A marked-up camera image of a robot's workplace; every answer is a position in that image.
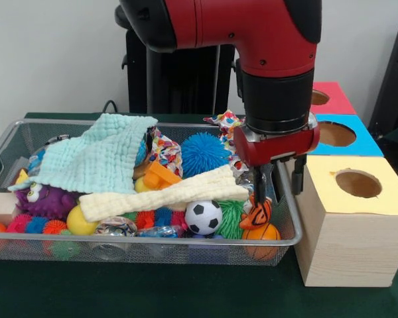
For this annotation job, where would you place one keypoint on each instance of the black upright panel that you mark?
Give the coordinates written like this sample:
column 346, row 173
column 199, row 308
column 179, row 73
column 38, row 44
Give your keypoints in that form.
column 395, row 86

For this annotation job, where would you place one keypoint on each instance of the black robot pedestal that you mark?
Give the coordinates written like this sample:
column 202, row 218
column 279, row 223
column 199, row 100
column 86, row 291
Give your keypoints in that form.
column 179, row 86

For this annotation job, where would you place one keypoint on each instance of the colourful polka dot cloth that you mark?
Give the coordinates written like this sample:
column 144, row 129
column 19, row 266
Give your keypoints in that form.
column 227, row 126

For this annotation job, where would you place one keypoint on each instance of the black and white soccer ball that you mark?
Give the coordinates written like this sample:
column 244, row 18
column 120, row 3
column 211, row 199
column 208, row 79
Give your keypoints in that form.
column 203, row 217

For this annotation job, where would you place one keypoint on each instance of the green spiky ball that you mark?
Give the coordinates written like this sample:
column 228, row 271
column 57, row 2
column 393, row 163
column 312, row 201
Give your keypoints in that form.
column 231, row 218

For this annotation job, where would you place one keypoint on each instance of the orange tiger striped toy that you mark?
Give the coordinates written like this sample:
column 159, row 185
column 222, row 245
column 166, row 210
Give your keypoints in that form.
column 255, row 215

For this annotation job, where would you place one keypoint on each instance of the wooden box with three holes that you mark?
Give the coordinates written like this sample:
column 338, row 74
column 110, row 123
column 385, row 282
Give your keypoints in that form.
column 351, row 245

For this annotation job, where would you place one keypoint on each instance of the yellow ball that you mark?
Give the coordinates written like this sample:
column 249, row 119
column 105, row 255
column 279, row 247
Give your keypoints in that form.
column 79, row 224

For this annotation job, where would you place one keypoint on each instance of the cream yellow cloth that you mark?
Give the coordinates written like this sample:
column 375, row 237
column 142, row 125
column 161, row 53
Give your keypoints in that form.
column 159, row 195

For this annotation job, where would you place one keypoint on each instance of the dark green table cloth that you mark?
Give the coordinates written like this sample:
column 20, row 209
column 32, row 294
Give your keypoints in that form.
column 186, row 291

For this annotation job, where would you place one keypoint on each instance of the blue spiky ball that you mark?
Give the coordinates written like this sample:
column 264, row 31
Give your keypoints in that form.
column 204, row 156

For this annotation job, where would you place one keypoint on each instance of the purple plush toy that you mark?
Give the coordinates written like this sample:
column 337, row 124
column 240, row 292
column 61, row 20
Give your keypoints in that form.
column 50, row 202

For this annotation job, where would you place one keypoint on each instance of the orange basketball toy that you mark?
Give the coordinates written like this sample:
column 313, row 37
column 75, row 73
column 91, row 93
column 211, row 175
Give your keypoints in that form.
column 265, row 233

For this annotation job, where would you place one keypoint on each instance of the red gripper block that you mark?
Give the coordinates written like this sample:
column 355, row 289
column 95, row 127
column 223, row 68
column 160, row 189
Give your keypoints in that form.
column 278, row 147

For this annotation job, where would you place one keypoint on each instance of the clear mesh bin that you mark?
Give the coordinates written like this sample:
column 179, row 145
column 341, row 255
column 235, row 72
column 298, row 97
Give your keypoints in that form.
column 26, row 136

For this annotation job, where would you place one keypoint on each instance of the mint green waffle cloth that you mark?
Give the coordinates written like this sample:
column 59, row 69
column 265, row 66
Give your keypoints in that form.
column 99, row 152

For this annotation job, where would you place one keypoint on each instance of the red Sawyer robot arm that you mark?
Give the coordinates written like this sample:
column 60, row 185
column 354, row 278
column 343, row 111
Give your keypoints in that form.
column 252, row 33

